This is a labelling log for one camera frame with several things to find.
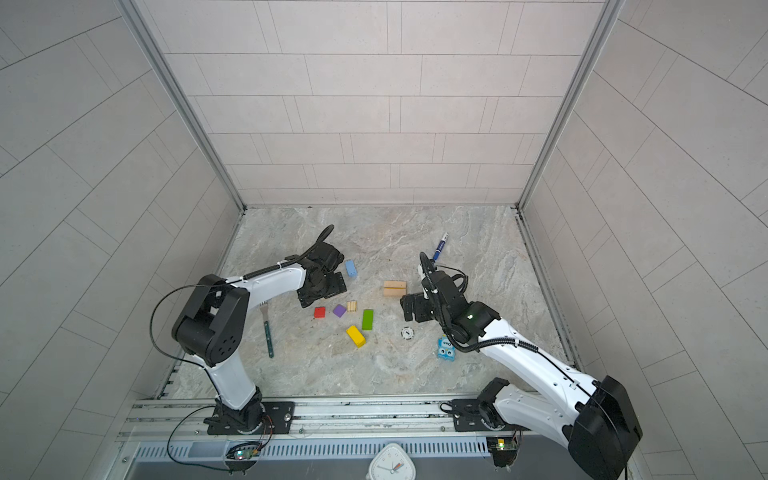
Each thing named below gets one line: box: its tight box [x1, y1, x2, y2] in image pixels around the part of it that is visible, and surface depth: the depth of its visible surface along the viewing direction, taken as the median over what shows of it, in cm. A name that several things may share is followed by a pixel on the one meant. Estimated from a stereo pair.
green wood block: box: [362, 309, 373, 331], surface depth 89 cm
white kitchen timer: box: [366, 443, 417, 480], surface depth 64 cm
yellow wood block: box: [345, 325, 366, 348], surface depth 84 cm
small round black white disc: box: [400, 326, 415, 340], surface depth 86 cm
